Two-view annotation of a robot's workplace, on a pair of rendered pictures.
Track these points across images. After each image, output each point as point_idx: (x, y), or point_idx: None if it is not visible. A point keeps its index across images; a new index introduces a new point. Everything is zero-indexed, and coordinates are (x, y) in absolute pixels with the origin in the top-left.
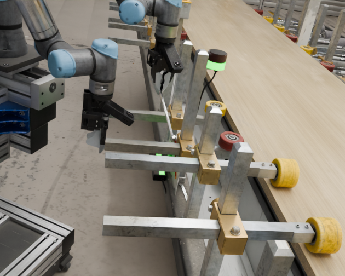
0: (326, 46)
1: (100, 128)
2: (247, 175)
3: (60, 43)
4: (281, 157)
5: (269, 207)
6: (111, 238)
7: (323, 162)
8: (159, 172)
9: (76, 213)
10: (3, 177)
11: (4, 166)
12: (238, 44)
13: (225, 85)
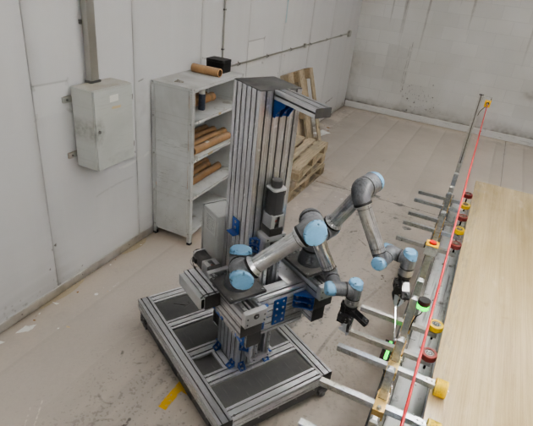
0: None
1: (386, 293)
2: (415, 381)
3: (333, 275)
4: (455, 377)
5: None
6: (359, 386)
7: (486, 391)
8: (383, 357)
9: (342, 359)
10: (302, 314)
11: None
12: (505, 264)
13: (458, 307)
